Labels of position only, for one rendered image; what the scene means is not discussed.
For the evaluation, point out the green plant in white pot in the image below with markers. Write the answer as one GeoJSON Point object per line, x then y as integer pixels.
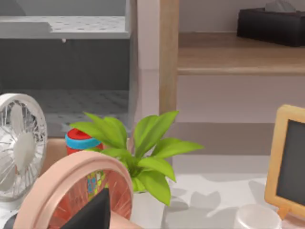
{"type": "Point", "coordinates": [143, 152]}

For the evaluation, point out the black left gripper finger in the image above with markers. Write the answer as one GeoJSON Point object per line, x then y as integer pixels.
{"type": "Point", "coordinates": [95, 212]}

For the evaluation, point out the wooden open shelf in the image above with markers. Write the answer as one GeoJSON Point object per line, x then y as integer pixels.
{"type": "Point", "coordinates": [228, 59]}

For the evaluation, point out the red cup with blue band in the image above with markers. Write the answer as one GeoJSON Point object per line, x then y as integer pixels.
{"type": "Point", "coordinates": [78, 143]}

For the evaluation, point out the wooden framed blackboard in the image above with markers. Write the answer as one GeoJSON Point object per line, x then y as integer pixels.
{"type": "Point", "coordinates": [289, 157]}

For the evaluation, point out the grey cabinet with dark inside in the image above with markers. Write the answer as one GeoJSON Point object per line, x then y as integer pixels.
{"type": "Point", "coordinates": [64, 69]}

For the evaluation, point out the white table fan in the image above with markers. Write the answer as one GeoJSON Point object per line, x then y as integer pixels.
{"type": "Point", "coordinates": [19, 145]}

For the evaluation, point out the black tissue box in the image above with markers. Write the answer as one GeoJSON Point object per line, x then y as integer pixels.
{"type": "Point", "coordinates": [271, 25]}

